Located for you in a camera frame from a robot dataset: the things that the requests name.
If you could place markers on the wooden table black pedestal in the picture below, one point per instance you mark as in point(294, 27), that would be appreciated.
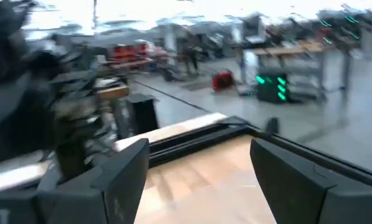
point(113, 92)

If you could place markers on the black aluminium table frame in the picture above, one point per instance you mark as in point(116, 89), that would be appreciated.
point(198, 140)

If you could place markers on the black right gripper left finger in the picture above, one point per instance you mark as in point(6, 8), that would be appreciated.
point(123, 186)

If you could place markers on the red box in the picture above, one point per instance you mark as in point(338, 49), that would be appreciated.
point(223, 81)

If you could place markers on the small black frame clip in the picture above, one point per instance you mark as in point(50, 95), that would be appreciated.
point(272, 126)

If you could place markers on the black computer tower green lights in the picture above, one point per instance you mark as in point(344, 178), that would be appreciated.
point(271, 93)

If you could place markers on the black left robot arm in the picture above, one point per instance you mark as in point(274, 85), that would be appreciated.
point(8, 93)

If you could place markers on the wooden workbench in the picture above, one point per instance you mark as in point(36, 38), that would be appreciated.
point(285, 50)

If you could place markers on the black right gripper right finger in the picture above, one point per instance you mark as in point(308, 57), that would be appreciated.
point(285, 186)

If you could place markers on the red shelf unit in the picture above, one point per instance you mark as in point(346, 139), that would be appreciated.
point(127, 53)

